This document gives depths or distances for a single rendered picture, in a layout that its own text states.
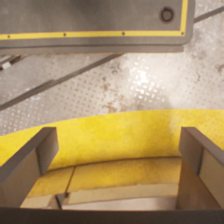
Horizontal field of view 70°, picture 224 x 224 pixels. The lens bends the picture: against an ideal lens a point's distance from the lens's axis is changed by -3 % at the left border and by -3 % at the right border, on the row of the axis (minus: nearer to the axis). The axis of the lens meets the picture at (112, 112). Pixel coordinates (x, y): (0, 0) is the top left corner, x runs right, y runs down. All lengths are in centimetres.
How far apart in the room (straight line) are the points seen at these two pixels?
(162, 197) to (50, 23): 69
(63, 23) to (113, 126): 55
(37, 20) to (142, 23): 28
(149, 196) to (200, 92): 55
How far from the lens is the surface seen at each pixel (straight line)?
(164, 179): 83
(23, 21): 55
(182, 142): 17
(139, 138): 90
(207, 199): 51
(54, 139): 16
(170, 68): 84
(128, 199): 71
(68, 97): 85
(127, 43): 48
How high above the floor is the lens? 80
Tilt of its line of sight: 73 degrees down
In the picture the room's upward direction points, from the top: 176 degrees counter-clockwise
